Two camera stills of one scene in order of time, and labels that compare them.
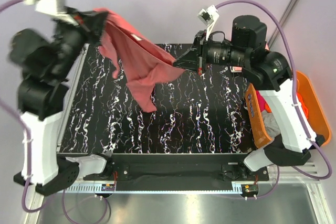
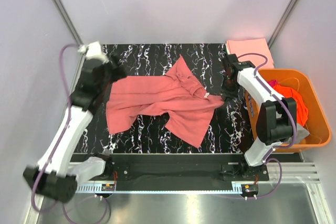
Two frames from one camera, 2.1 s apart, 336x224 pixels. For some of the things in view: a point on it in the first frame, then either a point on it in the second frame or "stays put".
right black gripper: x=198 y=53 → x=228 y=87
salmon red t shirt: x=141 y=63 → x=179 y=95
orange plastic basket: x=316 y=117 stays put
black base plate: x=178 y=168 stays put
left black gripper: x=85 y=24 → x=115 y=68
